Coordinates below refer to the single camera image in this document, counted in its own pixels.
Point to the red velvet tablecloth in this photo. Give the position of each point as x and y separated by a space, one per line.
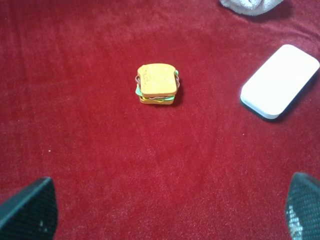
202 168

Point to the toy sandwich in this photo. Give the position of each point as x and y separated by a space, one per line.
157 83

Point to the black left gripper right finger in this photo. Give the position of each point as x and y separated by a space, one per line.
302 208

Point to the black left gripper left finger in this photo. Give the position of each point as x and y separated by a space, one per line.
30 214

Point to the white rounded rectangular case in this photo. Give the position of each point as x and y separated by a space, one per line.
276 83

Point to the pink fluffy towel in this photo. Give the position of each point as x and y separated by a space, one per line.
250 7

